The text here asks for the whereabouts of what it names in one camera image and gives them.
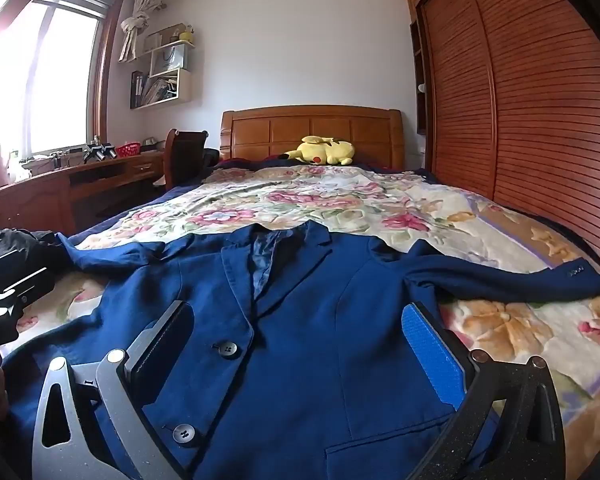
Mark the white wall shelf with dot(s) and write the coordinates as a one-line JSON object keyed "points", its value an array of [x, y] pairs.
{"points": [[185, 90]]}

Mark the yellow plush toy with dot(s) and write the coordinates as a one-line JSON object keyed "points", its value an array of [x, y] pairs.
{"points": [[325, 149]]}

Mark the dark cloth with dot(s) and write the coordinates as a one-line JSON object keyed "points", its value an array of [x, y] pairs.
{"points": [[15, 242]]}

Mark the wooden louvered wardrobe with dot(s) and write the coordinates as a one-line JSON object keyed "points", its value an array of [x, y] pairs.
{"points": [[530, 110]]}

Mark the window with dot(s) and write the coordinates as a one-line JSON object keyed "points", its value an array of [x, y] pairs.
{"points": [[55, 85]]}

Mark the blue blazer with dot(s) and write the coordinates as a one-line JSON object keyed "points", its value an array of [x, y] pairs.
{"points": [[305, 360]]}

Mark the tied beige curtain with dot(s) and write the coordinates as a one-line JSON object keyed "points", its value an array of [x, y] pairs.
{"points": [[135, 25]]}

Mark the white paper bag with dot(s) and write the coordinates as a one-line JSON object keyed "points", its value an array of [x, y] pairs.
{"points": [[174, 57]]}

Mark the red basket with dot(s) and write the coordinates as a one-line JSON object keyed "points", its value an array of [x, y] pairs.
{"points": [[128, 149]]}

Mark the floral blanket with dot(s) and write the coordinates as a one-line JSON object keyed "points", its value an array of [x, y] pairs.
{"points": [[280, 205]]}

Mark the wooden bed headboard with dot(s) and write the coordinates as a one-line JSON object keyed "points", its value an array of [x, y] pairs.
{"points": [[280, 130]]}

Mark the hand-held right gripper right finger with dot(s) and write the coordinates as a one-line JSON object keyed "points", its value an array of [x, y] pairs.
{"points": [[430, 350]]}

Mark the black device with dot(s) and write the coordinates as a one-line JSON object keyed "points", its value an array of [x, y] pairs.
{"points": [[99, 152]]}

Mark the black binders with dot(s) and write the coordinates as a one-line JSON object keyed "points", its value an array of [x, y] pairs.
{"points": [[138, 89]]}

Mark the wooden chair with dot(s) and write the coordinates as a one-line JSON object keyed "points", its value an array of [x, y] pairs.
{"points": [[180, 160]]}

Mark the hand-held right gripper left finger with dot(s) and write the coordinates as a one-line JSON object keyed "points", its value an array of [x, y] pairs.
{"points": [[160, 350]]}

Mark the wooden desk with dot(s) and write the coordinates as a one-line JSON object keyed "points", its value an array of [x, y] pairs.
{"points": [[30, 200]]}

